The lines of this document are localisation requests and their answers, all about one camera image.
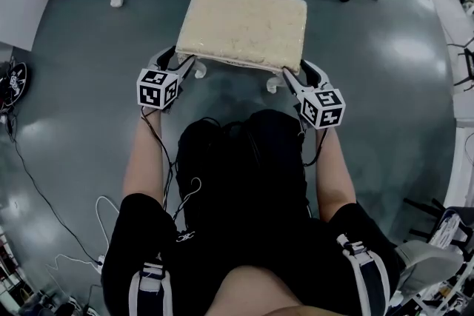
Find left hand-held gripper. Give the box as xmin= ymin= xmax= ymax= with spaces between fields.
xmin=136 ymin=45 xmax=198 ymax=115

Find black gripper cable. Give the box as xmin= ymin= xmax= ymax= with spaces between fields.
xmin=297 ymin=121 xmax=330 ymax=168
xmin=139 ymin=107 xmax=176 ymax=221

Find white and navy harness strap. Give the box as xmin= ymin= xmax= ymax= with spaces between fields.
xmin=335 ymin=232 xmax=392 ymax=316
xmin=127 ymin=260 xmax=172 ymax=316

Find person's black clothed body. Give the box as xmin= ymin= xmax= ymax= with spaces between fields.
xmin=100 ymin=108 xmax=401 ymax=316

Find cream cushioned stool white legs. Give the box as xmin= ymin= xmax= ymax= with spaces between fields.
xmin=175 ymin=0 xmax=308 ymax=94

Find thin white floor cable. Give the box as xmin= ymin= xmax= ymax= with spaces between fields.
xmin=44 ymin=252 xmax=101 ymax=294

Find thick white floor cable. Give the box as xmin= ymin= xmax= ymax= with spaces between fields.
xmin=95 ymin=195 xmax=122 ymax=258

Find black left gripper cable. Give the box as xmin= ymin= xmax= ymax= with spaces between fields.
xmin=139 ymin=107 xmax=176 ymax=221

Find thin white cable on clothing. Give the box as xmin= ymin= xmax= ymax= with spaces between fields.
xmin=176 ymin=177 xmax=203 ymax=212

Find black metal stand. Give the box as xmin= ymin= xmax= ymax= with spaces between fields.
xmin=447 ymin=41 xmax=474 ymax=87

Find long black floor cable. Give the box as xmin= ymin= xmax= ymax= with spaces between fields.
xmin=6 ymin=110 xmax=104 ymax=266

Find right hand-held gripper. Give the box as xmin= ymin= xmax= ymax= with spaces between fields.
xmin=282 ymin=59 xmax=347 ymax=135

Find person's right forearm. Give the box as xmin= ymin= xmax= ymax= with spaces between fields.
xmin=313 ymin=124 xmax=358 ymax=223

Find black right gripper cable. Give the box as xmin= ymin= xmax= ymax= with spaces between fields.
xmin=297 ymin=121 xmax=330 ymax=168

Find black framed chair with papers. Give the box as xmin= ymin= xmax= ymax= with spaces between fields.
xmin=402 ymin=197 xmax=474 ymax=257

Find round black device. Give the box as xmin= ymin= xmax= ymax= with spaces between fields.
xmin=0 ymin=61 xmax=29 ymax=105

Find person's left forearm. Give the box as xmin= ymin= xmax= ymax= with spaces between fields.
xmin=121 ymin=107 xmax=168 ymax=212

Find grey padded chair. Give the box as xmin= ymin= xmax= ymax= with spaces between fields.
xmin=393 ymin=239 xmax=465 ymax=297

